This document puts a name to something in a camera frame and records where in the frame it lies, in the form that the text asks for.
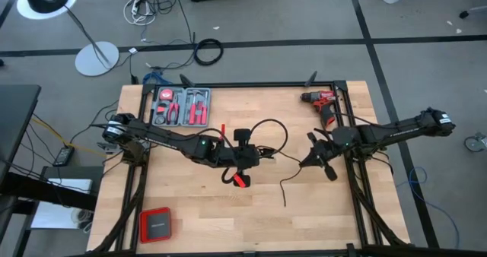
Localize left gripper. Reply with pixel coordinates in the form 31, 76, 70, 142
218, 128, 275, 189

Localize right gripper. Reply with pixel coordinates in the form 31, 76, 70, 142
299, 132, 343, 182

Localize long black cord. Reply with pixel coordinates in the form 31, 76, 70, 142
272, 148, 304, 208

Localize grey tool kit case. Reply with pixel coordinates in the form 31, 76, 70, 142
151, 86, 212, 128

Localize red-rimmed black box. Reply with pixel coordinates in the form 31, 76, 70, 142
138, 206, 173, 245

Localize grey caster wheel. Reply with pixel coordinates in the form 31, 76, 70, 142
463, 132, 487, 154

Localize floor lamp with grey base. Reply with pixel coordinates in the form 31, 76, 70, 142
18, 0, 121, 78

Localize black power adapter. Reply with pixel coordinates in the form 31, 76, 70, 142
53, 145, 76, 167

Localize office chair base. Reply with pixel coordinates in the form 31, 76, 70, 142
458, 0, 487, 21

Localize white box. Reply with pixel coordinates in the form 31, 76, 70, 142
30, 177, 95, 230

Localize black stand beam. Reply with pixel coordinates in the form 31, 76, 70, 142
0, 171, 99, 257

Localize black desk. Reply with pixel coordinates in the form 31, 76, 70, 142
0, 84, 42, 186

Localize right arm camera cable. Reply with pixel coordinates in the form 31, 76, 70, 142
326, 111, 385, 131

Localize red black cordless drill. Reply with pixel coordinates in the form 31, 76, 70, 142
300, 90, 338, 131

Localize black aluminium frame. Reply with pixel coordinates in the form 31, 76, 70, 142
89, 80, 412, 257

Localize red-handled hammer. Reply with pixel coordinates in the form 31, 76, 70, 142
186, 90, 208, 125

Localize red-handled pliers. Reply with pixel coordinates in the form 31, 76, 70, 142
166, 101, 181, 125

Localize blue floor cable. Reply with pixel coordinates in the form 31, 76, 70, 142
395, 167, 461, 250

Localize coiled black floor cable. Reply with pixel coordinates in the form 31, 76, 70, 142
193, 38, 224, 67

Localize blue cable bundle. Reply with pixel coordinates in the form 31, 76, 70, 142
142, 70, 174, 86

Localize long black floor cable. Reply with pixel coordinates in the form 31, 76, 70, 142
167, 0, 197, 45

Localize grey metal bracket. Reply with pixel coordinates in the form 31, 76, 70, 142
97, 141, 118, 154

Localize white power strip cable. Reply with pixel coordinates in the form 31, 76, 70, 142
123, 0, 158, 26

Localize yellow floor cable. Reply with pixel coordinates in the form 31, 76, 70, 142
30, 116, 108, 157

